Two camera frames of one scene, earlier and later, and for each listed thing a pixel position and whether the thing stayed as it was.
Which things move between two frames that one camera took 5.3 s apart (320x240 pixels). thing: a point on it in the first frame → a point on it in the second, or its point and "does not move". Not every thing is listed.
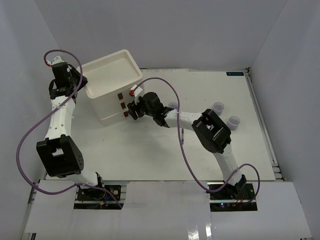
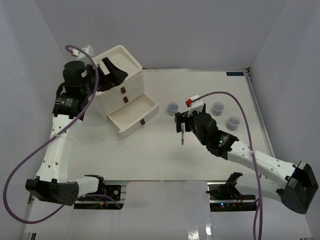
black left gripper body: (74, 80) → (88, 87)
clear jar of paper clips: (173, 105) does not move
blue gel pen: (182, 136) does not move
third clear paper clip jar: (234, 122) does not move
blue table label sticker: (235, 73) does not move
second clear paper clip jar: (218, 107) does not move
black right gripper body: (142, 109) → (199, 137)
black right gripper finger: (132, 106) → (183, 118)
